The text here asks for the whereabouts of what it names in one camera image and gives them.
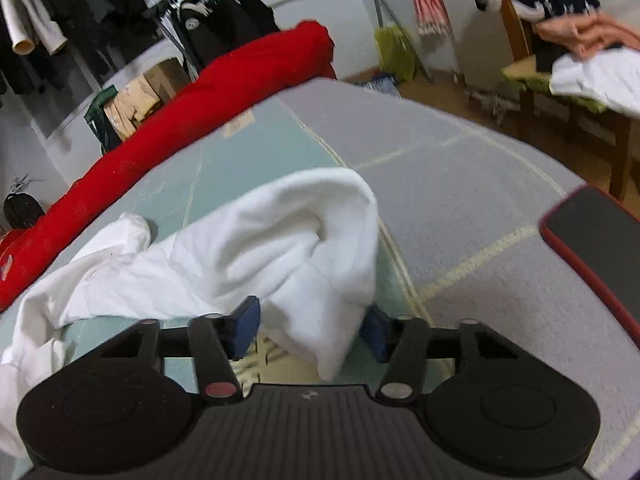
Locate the cardboard box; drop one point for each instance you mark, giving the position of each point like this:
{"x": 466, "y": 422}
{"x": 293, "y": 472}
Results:
{"x": 167, "y": 77}

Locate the black jacket with round logo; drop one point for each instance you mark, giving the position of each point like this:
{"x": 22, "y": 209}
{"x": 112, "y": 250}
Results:
{"x": 205, "y": 35}

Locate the red quilt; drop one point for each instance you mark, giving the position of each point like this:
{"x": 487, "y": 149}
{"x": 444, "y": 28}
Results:
{"x": 175, "y": 130}

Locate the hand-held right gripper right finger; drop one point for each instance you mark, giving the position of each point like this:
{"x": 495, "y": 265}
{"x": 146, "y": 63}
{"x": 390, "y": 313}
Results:
{"x": 377, "y": 335}

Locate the phone with red case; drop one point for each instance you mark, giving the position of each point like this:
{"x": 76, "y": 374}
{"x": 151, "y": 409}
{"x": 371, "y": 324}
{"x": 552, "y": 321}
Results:
{"x": 595, "y": 240}

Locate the yellow flower-print garment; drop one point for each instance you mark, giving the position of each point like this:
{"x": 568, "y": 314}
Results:
{"x": 122, "y": 115}

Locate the white folded cloth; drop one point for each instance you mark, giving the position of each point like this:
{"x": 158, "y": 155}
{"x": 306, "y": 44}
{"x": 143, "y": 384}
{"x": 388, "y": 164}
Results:
{"x": 595, "y": 80}

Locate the black backpack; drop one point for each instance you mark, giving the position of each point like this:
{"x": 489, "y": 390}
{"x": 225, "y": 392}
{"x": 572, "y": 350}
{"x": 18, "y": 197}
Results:
{"x": 22, "y": 210}

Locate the wall-mounted metal fixture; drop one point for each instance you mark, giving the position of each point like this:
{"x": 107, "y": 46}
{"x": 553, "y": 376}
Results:
{"x": 19, "y": 182}

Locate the white hanging garment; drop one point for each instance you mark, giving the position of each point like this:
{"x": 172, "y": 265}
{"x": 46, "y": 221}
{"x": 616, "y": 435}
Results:
{"x": 35, "y": 15}

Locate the dark green bag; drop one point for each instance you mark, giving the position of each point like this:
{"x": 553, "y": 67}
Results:
{"x": 97, "y": 120}

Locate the black hanging garment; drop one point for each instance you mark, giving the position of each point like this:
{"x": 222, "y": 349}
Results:
{"x": 255, "y": 10}

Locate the dark hanging clothes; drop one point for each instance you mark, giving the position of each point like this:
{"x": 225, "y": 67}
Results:
{"x": 100, "y": 10}

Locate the yellow-green plastic bag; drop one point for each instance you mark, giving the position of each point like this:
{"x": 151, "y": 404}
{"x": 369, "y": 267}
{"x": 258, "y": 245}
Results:
{"x": 395, "y": 52}

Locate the white printed long-sleeve shirt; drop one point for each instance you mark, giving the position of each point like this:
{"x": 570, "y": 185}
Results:
{"x": 225, "y": 260}

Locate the metal clothes drying rack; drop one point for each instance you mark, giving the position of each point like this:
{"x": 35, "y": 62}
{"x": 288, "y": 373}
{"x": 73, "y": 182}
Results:
{"x": 375, "y": 5}

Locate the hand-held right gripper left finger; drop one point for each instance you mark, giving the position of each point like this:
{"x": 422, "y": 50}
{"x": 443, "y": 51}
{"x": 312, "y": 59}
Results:
{"x": 245, "y": 327}

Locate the blue plastic basket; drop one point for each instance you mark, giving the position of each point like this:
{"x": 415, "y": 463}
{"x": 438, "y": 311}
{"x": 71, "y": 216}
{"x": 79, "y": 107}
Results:
{"x": 384, "y": 85}

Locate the wooden chair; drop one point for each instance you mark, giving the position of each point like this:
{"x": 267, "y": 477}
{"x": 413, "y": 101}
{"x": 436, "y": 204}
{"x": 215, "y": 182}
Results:
{"x": 520, "y": 35}

